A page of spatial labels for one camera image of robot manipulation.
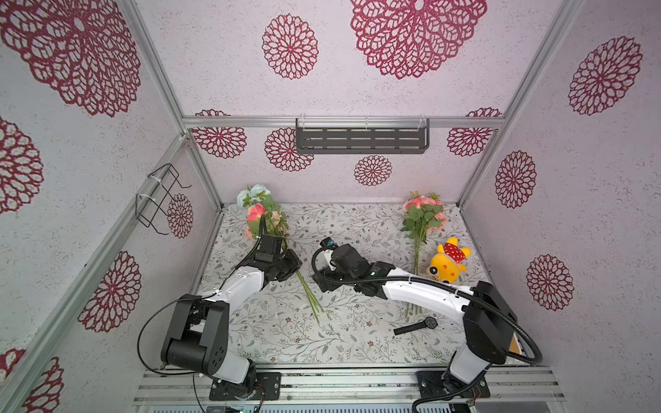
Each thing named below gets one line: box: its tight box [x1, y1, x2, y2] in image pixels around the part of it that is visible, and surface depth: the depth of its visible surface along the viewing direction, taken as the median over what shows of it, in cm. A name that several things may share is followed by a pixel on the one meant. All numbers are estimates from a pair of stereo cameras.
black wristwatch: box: [393, 316, 439, 336], surface depth 87 cm
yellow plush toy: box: [426, 236, 472, 285], surface depth 96 cm
